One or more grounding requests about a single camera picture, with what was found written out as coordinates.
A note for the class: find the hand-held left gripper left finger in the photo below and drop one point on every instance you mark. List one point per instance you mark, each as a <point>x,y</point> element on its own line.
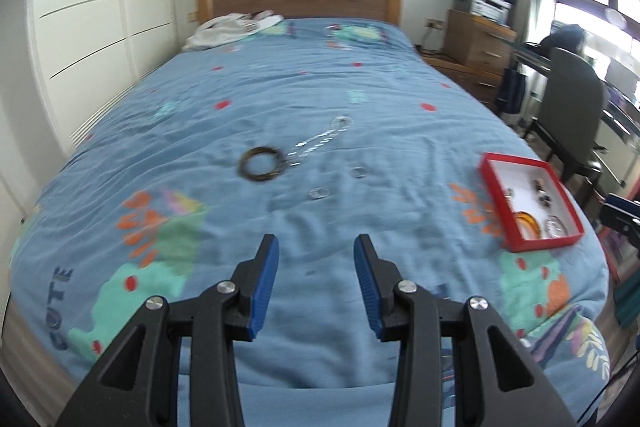
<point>262,287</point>

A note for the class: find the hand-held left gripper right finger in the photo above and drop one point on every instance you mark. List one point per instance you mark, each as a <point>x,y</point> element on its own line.
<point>367,292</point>

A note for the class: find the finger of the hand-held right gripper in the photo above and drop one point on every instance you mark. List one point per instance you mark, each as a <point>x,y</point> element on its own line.
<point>622,219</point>
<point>625,202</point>

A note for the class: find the large silver bangle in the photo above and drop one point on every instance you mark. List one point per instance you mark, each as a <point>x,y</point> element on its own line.
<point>547,227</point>

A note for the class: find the red box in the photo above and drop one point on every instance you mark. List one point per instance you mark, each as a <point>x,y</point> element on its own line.
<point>540,243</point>

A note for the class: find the amber bangle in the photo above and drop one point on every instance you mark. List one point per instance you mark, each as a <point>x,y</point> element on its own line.
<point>526,221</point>

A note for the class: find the silver watch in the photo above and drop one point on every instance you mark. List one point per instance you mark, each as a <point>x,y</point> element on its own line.
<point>509,195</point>

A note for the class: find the dark desk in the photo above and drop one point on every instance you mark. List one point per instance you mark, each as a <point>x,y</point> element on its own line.
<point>620,107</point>

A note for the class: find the grey chair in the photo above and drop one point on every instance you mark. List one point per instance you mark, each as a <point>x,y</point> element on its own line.
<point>570,107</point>

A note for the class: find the dark bangle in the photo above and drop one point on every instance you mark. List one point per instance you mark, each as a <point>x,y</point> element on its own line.
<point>246,167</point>

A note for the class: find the black bag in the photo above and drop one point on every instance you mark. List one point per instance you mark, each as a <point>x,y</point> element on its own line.
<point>511,92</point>

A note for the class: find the wooden bedside table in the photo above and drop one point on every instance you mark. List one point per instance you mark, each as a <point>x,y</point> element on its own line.
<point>465,77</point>

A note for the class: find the wooden dresser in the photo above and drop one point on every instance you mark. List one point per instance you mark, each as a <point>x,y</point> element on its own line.
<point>480,42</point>

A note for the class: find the white printer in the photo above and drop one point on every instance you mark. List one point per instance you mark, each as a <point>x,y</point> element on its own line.
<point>482,4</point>

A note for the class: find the white garment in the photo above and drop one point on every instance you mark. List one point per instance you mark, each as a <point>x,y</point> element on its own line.
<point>220,32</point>

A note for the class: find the white wardrobe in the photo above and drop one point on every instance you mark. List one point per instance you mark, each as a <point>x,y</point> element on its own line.
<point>90,7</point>

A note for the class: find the wall socket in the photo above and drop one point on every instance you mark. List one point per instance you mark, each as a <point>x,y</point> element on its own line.
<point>434,24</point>

